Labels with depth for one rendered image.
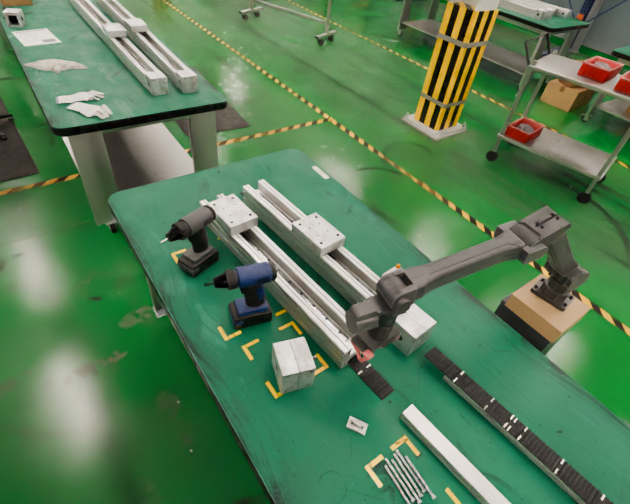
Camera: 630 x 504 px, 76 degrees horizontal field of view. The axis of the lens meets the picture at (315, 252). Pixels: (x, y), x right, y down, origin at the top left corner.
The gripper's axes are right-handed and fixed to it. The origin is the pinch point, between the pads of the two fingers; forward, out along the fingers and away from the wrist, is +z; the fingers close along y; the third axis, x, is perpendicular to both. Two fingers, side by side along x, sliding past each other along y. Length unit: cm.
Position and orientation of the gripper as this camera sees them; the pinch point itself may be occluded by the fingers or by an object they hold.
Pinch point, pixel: (370, 351)
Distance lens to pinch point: 113.0
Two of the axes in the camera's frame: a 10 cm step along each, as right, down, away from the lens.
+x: 6.4, 5.8, -5.1
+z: -1.3, 7.3, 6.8
